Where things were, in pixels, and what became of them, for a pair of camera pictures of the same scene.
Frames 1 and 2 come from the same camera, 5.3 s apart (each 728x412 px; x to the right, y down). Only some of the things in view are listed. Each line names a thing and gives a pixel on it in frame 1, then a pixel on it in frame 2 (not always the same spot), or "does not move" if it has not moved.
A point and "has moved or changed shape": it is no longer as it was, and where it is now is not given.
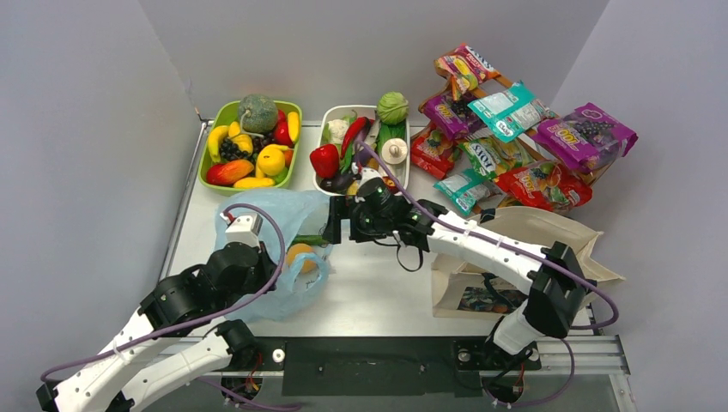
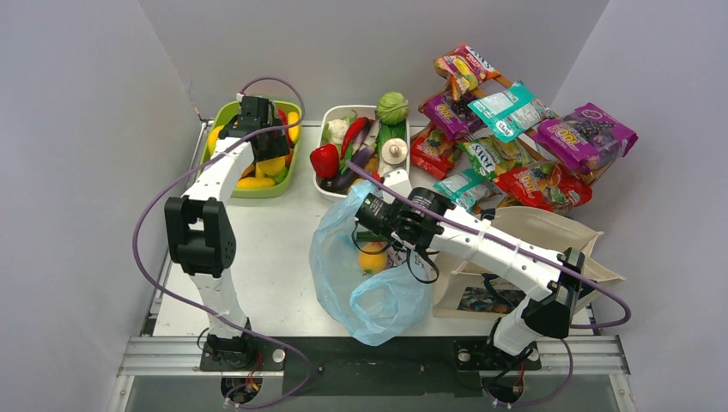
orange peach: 307,265 → 373,263
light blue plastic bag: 309,264 → 375,291
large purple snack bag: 589,137 does not move
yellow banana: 215,136 does not move
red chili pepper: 355,126 does not move
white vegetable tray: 343,164 does not move
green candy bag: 492,157 does not move
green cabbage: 392,108 does not move
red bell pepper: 325,160 does not move
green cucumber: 309,239 has moved or changed shape
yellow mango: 253,182 does not move
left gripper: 269,269 → 276,148
